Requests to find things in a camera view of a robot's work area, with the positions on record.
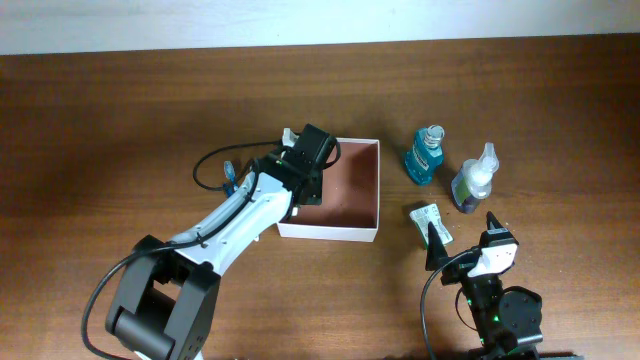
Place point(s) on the white cardboard box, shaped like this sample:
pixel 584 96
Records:
pixel 350 198

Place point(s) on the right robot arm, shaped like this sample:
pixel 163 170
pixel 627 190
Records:
pixel 507 320

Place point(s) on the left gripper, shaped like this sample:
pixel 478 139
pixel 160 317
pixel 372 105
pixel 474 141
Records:
pixel 318 193

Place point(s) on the teal mouthwash bottle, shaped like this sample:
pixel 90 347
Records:
pixel 425 155

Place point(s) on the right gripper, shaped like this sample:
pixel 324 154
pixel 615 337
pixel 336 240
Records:
pixel 436 251

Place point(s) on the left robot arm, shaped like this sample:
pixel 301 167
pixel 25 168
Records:
pixel 165 301

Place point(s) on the green white wrapped packet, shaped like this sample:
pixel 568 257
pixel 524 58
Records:
pixel 426 215

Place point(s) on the clear spray bottle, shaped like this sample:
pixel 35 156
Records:
pixel 473 182

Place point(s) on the blue white toothbrush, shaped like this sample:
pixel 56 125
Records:
pixel 230 186

